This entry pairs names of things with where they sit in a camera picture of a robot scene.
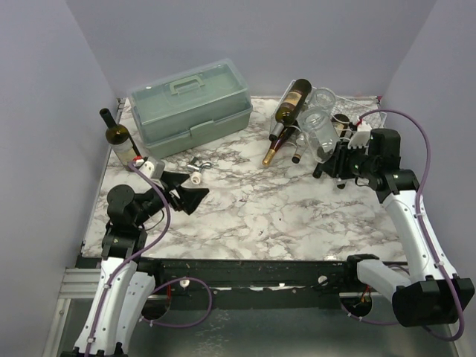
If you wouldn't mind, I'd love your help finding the clear bottle black gold cap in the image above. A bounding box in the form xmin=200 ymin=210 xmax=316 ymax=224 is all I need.
xmin=292 ymin=144 xmax=307 ymax=164

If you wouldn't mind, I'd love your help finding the dark bottle tan label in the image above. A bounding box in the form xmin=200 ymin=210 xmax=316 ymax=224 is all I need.
xmin=268 ymin=78 xmax=312 ymax=141

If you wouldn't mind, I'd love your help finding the white wire wine rack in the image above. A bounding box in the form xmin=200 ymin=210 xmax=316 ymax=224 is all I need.
xmin=268 ymin=80 xmax=387 ymax=152

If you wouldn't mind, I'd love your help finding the red wine bottle gold cap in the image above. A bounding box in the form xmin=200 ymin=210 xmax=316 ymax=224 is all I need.
xmin=262 ymin=123 xmax=296 ymax=167

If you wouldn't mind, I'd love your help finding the green bottle silver neck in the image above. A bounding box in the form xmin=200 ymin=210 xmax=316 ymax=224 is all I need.
xmin=335 ymin=178 xmax=347 ymax=190

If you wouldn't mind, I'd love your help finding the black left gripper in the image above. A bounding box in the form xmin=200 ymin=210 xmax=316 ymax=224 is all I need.
xmin=135 ymin=170 xmax=209 ymax=225

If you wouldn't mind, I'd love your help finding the green wine bottle white label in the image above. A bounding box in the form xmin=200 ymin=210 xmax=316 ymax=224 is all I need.
xmin=99 ymin=108 xmax=141 ymax=171

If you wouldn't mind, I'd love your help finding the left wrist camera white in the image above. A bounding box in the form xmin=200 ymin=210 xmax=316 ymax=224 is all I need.
xmin=133 ymin=157 xmax=165 ymax=180

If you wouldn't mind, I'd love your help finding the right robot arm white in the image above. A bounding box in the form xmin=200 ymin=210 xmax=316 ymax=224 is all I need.
xmin=321 ymin=129 xmax=475 ymax=327

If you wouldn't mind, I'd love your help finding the clear bottle white cap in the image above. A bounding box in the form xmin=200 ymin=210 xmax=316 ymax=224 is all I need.
xmin=295 ymin=87 xmax=338 ymax=148

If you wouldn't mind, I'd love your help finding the clear bottle silver cap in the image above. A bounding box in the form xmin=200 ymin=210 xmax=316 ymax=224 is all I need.
xmin=297 ymin=107 xmax=340 ymax=164

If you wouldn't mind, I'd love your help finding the silver metal stopper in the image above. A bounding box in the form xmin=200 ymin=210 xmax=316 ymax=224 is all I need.
xmin=187 ymin=157 xmax=213 ymax=173

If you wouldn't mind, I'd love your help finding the green bottle cream label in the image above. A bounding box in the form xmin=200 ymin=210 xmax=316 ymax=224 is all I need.
xmin=312 ymin=113 xmax=354 ymax=179

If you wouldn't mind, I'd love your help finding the green plastic toolbox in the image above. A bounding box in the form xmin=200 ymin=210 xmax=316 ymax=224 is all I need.
xmin=127 ymin=59 xmax=253 ymax=159

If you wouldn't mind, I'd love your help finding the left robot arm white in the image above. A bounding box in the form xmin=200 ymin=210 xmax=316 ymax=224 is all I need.
xmin=62 ymin=172 xmax=209 ymax=356

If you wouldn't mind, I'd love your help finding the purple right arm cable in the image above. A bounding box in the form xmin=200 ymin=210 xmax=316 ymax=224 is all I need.
xmin=341 ymin=109 xmax=469 ymax=342

